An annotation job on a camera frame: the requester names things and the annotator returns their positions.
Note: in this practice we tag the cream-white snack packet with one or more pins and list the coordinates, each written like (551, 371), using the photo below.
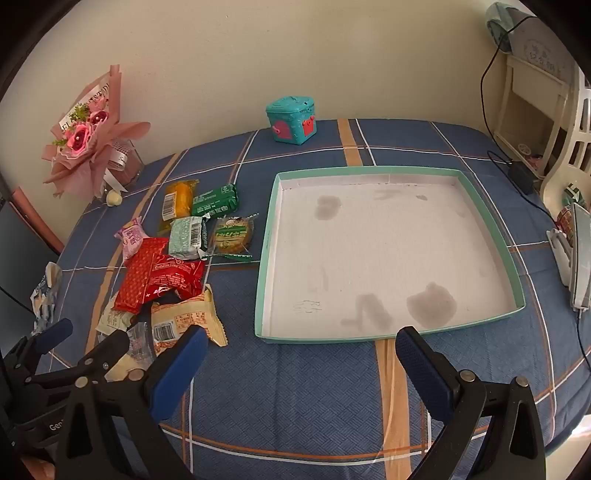
(113, 318)

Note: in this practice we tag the beige orange bread packet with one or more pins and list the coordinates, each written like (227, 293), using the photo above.
(194, 318)

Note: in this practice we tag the clear white bun packet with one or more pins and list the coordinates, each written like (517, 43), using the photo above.
(138, 344)

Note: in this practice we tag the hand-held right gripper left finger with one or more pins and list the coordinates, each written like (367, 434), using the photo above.
(180, 369)

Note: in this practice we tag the blue plaid tablecloth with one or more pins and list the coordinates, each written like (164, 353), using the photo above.
(323, 392)

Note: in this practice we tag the clear round biscuit packet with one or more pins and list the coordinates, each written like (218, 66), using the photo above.
(233, 237)

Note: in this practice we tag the white printed cushion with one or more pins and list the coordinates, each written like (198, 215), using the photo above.
(540, 41)

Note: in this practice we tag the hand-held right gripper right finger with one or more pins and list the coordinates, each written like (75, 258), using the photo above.
(425, 374)

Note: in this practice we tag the pink purple snack packet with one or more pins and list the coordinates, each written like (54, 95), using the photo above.
(134, 237)

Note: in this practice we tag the orange cake packet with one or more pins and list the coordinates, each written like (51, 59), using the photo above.
(180, 198)

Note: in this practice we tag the teal toy box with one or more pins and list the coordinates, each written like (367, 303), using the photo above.
(291, 120)

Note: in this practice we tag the blue white crumpled bag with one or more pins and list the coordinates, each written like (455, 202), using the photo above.
(46, 295)

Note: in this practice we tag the dark green snack packet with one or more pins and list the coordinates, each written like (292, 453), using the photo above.
(217, 198)

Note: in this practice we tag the pink flower bouquet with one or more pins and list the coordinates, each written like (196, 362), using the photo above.
(83, 134)

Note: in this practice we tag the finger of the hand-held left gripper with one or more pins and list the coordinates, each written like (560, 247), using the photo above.
(108, 350)
(51, 336)

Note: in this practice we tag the dark grey cabinet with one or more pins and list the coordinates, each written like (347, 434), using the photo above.
(23, 249)

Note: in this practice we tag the grey white device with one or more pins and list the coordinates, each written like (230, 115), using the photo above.
(579, 258)

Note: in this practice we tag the small cream-white ornament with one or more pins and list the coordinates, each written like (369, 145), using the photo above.
(114, 198)

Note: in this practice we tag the red white-label snack packet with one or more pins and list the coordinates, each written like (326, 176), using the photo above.
(182, 277)

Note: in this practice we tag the red starred snack packet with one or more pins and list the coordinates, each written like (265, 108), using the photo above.
(138, 281)

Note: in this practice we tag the green-rimmed white tray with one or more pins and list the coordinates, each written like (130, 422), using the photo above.
(369, 258)

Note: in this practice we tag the light green white packet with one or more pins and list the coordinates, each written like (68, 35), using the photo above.
(187, 237)

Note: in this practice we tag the clear square vase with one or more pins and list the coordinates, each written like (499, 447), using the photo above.
(129, 166)

